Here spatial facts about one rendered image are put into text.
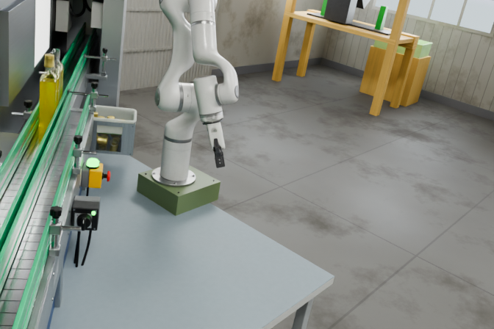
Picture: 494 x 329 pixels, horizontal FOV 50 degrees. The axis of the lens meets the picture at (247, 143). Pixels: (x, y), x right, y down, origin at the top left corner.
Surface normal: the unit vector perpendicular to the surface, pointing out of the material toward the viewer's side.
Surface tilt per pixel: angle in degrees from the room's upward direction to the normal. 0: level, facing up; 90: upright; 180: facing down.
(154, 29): 90
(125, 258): 0
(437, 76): 90
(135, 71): 90
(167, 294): 0
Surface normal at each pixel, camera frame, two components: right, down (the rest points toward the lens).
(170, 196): -0.64, 0.18
